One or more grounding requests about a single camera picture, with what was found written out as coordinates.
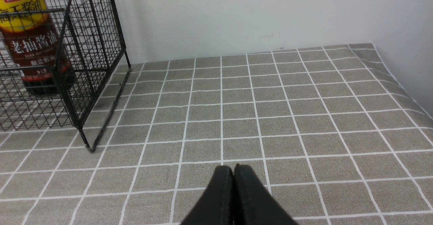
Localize black wire mesh shelf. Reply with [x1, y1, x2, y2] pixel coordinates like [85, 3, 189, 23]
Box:
[1, 0, 131, 152]

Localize grey checkered tablecloth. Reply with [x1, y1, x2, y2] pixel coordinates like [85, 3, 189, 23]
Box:
[1, 44, 432, 225]

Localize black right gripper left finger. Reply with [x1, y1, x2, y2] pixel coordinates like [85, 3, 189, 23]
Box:
[181, 165, 233, 225]

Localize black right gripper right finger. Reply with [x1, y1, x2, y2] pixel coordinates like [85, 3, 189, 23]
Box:
[233, 164, 297, 225]

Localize dark soy sauce bottle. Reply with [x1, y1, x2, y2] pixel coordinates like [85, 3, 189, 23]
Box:
[1, 0, 76, 96]

